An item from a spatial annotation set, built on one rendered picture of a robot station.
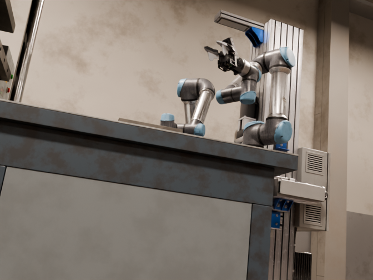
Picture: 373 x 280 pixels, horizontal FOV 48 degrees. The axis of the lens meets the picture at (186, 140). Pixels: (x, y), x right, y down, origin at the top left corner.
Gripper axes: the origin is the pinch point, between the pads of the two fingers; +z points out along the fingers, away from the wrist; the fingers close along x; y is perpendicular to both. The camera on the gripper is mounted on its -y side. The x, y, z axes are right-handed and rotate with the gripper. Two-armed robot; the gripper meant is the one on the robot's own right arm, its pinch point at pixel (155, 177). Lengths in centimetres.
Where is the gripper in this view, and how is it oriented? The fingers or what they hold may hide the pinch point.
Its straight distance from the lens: 223.0
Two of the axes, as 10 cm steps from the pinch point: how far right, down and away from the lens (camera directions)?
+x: -2.7, 2.2, 9.4
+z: -1.1, 9.6, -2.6
